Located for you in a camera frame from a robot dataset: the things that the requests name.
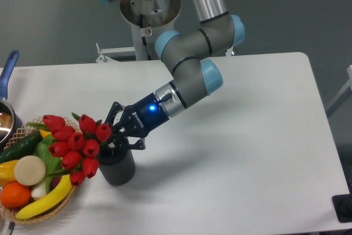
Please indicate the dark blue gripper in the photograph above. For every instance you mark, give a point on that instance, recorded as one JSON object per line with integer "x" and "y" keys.
{"x": 131, "y": 124}

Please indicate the red tulip bouquet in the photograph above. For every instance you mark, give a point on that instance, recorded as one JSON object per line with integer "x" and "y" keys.
{"x": 74, "y": 153}

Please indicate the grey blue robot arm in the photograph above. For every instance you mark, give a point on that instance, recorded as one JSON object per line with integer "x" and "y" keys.
{"x": 187, "y": 58}

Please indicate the dark grey ribbed vase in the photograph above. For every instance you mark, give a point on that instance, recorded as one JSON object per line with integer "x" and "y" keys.
{"x": 117, "y": 166}

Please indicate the yellow squash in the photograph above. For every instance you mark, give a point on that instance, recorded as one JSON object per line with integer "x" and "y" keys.
{"x": 44, "y": 133}

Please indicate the yellow banana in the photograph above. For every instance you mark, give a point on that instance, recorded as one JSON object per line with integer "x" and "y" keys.
{"x": 48, "y": 202}

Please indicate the green bok choy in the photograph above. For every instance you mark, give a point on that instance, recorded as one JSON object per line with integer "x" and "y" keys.
{"x": 46, "y": 152}

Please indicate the purple red vegetable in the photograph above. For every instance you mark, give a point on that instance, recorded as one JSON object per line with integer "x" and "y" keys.
{"x": 55, "y": 181}

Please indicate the green cucumber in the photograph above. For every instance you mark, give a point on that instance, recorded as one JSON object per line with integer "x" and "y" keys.
{"x": 23, "y": 147}

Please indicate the beige round slice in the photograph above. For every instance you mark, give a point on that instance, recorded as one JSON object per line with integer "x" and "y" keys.
{"x": 29, "y": 170}

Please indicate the yellow bell pepper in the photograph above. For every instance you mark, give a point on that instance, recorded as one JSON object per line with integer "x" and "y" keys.
{"x": 7, "y": 172}

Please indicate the orange fruit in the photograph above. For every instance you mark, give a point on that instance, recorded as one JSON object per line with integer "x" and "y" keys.
{"x": 15, "y": 195}

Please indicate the woven wicker basket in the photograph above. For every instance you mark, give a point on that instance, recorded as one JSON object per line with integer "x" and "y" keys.
{"x": 10, "y": 214}

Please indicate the black device at edge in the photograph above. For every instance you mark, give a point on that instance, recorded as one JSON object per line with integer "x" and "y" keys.
{"x": 342, "y": 206}

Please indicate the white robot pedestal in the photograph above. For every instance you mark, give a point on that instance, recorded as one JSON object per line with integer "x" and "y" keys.
{"x": 148, "y": 19}

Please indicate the blue handled saucepan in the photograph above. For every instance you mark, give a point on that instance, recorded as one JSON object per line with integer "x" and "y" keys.
{"x": 10, "y": 121}

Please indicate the white frame at right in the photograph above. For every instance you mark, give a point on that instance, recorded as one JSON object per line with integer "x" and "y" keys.
{"x": 340, "y": 97}

